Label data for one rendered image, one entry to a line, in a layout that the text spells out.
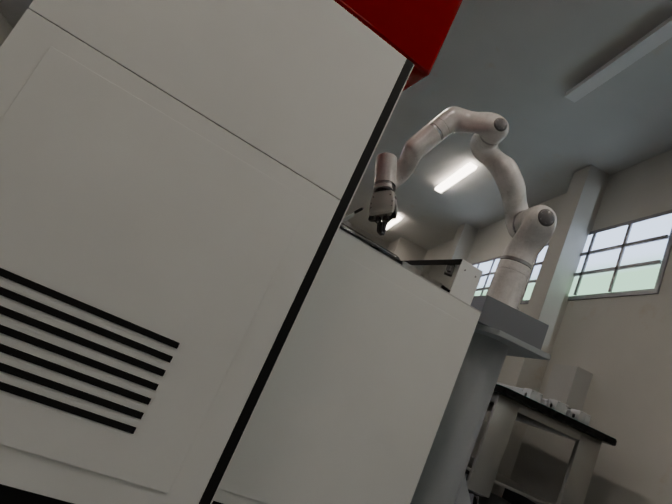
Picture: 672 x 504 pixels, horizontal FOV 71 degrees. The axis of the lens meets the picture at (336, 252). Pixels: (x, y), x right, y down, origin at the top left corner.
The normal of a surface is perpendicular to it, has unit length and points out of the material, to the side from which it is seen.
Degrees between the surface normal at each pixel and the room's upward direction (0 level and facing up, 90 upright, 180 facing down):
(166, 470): 90
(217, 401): 90
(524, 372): 90
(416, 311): 90
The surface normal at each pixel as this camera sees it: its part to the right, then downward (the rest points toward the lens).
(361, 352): 0.42, -0.03
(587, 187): 0.18, -0.15
